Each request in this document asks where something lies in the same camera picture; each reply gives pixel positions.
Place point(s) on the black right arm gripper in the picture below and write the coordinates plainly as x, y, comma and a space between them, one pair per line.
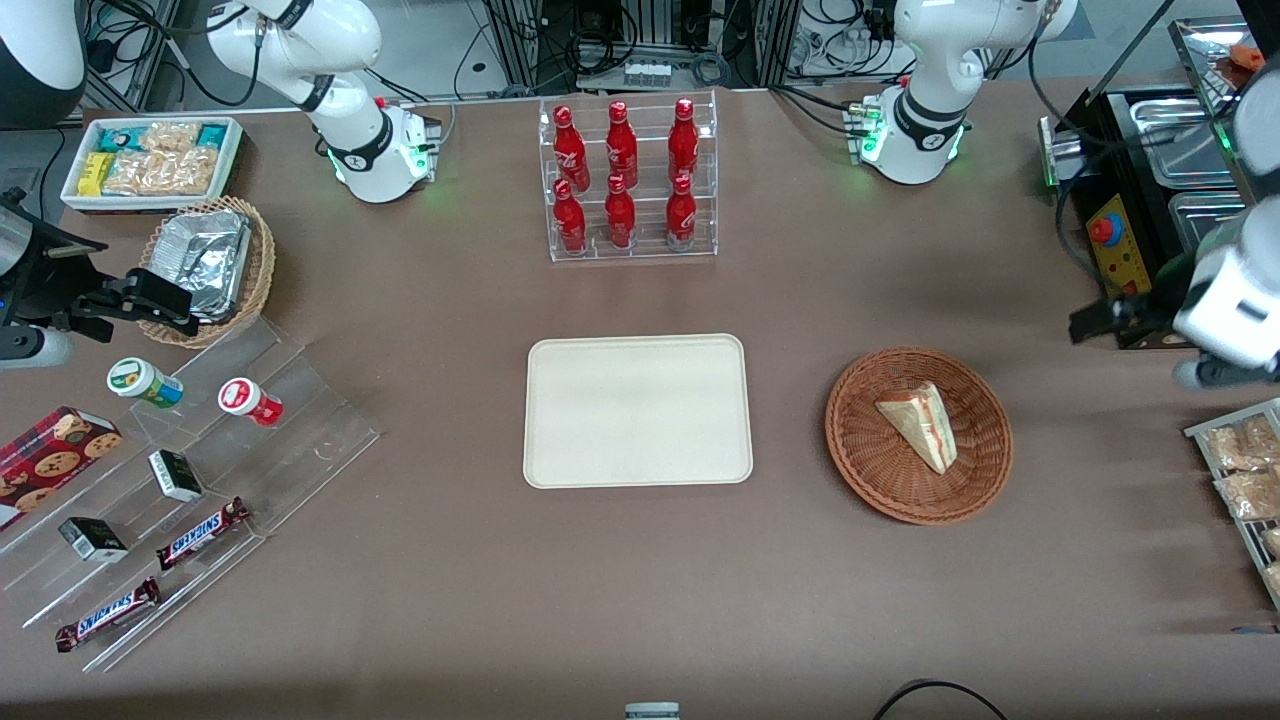
52, 287

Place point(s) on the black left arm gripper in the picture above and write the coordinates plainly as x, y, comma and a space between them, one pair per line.
1145, 312

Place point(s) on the triangle sandwich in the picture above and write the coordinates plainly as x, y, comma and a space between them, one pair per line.
925, 425

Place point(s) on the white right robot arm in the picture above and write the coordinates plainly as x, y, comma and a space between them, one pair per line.
350, 40

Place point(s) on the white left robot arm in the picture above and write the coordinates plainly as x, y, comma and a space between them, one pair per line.
935, 70

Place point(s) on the light tan wicker basket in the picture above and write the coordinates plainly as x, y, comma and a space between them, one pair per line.
262, 265

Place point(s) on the brown round wicker basket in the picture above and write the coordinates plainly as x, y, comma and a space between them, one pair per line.
870, 450

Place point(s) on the shiny steel serving tray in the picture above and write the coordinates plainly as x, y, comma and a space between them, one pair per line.
1205, 50

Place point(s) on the cream rectangular tray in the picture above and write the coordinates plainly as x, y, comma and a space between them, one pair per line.
600, 420

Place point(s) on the green lid yogurt cup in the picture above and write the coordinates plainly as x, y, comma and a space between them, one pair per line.
140, 380

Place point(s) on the stacked aluminium foil trays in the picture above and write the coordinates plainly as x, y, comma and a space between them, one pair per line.
205, 260

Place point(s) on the yellow snack pack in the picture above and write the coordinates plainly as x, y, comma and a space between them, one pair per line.
95, 174

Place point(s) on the clear cracker bag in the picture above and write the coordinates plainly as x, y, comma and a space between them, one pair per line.
170, 136
165, 172

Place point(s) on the red lid yogurt cup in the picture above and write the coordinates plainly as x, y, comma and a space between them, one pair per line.
245, 398

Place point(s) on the black food warmer machine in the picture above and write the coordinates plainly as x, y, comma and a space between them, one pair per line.
1120, 150

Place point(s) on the teal snack pack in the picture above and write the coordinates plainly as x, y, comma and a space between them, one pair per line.
211, 135
120, 138

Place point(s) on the red chocolate chip cookie box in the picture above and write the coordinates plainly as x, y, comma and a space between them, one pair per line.
50, 460

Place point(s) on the small black carton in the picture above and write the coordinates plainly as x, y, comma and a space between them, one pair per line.
92, 540
176, 476

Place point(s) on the white plastic snack bin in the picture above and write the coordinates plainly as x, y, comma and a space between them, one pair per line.
232, 160

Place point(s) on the clear nut snack bag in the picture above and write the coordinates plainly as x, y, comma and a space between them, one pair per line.
1272, 542
1250, 495
1245, 445

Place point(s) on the clear acrylic stepped display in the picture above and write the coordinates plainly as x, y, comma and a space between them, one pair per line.
300, 420

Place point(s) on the Snickers chocolate bar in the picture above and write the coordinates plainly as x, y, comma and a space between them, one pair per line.
200, 535
108, 615

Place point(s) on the orange food piece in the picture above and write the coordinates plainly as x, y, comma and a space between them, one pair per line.
1248, 56

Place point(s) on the red soda bottle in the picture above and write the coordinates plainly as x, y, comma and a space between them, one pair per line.
569, 150
569, 222
620, 218
621, 148
683, 145
681, 215

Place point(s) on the clear acrylic bottle rack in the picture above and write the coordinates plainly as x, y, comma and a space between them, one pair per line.
645, 250

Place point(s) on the grey power strip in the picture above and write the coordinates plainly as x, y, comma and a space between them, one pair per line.
648, 74

